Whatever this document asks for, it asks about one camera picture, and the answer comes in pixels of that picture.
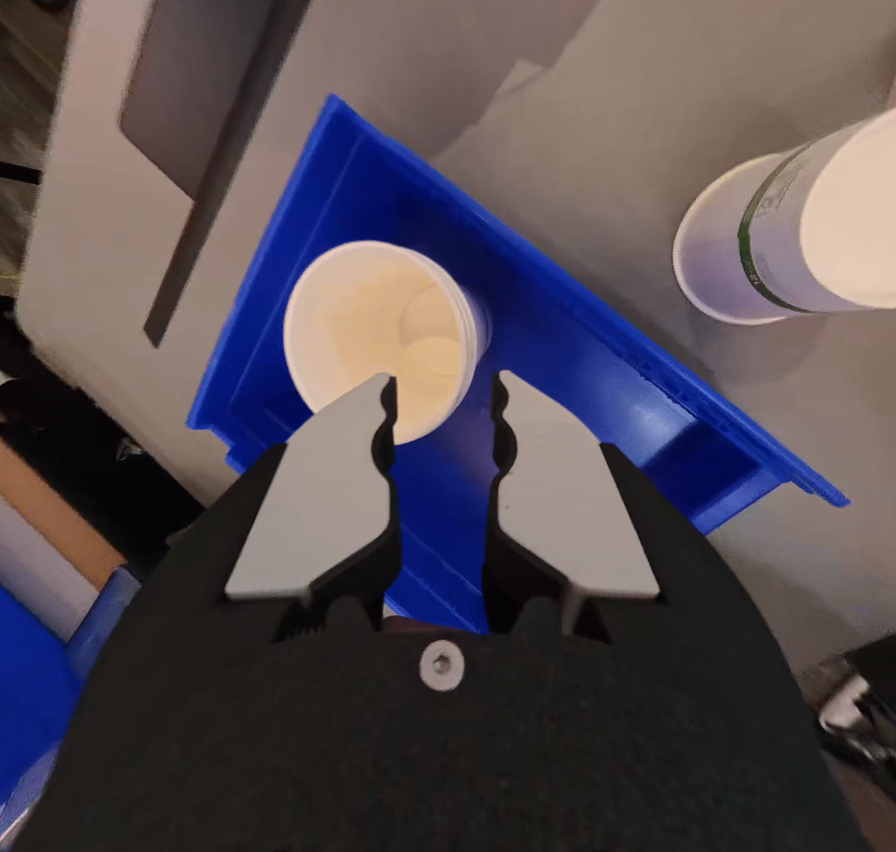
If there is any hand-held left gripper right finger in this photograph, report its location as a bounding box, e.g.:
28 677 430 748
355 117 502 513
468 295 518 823
482 369 664 635

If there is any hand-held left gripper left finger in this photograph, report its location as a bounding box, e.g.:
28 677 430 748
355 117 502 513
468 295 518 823
223 372 403 625

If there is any blue plastic bin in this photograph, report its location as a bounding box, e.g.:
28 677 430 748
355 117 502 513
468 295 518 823
185 92 852 635

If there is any cardboard box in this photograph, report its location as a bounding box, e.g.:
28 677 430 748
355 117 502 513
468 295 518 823
0 439 128 590

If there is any blue container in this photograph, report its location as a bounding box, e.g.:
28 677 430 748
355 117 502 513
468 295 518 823
0 564 144 825

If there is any dark metal object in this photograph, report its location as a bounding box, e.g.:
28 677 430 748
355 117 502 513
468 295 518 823
815 638 896 786

